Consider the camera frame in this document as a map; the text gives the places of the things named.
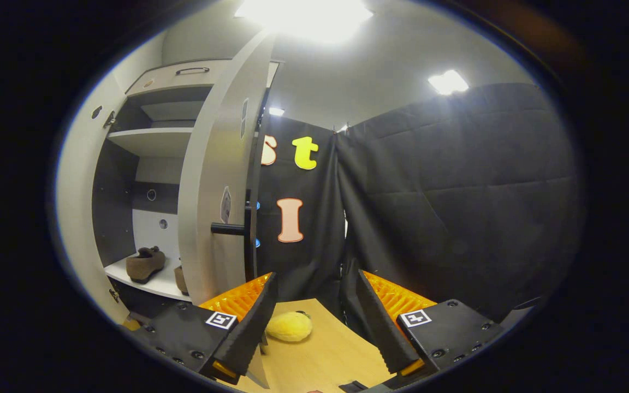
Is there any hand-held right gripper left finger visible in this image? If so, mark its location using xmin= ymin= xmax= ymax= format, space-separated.
xmin=129 ymin=272 xmax=278 ymax=385

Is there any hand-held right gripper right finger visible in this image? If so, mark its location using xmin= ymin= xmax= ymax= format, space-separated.
xmin=355 ymin=269 xmax=503 ymax=377

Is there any grey cabinet door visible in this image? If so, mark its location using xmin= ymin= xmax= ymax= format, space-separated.
xmin=55 ymin=74 xmax=130 ymax=326
xmin=178 ymin=30 xmax=277 ymax=306

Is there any grey shoe cabinet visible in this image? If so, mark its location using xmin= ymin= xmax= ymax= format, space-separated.
xmin=92 ymin=59 xmax=281 ymax=320

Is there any grey cabinet drawer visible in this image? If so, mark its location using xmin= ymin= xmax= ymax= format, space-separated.
xmin=126 ymin=59 xmax=281 ymax=97

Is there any yellow plush toy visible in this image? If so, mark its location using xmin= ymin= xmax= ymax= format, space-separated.
xmin=265 ymin=311 xmax=313 ymax=343

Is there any black backdrop cloth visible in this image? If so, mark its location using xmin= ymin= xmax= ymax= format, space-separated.
xmin=249 ymin=82 xmax=585 ymax=324

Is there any small ceiling light panel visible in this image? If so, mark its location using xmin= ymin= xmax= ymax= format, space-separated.
xmin=428 ymin=69 xmax=469 ymax=95

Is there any large ceiling light panel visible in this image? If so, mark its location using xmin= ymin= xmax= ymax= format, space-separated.
xmin=235 ymin=0 xmax=374 ymax=44

